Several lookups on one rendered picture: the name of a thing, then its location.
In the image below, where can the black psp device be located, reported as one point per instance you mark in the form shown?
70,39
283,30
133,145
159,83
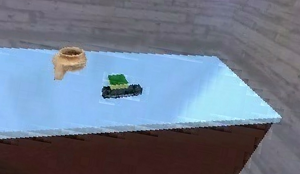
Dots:
120,92

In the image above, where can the green and yellow sponge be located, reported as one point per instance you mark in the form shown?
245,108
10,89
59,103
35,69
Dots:
118,80

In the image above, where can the brown cabinet with pale top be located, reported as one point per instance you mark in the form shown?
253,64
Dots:
153,156

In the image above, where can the tan clay pot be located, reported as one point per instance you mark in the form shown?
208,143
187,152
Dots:
68,61

